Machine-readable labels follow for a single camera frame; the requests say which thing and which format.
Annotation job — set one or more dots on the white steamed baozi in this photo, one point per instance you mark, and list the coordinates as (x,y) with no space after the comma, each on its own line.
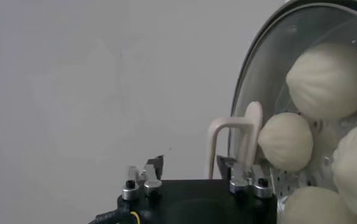
(286,141)
(328,80)
(318,207)
(353,170)

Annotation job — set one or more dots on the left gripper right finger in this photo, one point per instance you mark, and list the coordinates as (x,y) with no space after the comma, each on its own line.
(239,181)

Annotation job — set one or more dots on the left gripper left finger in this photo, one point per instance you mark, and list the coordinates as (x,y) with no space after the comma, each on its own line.
(152,181)

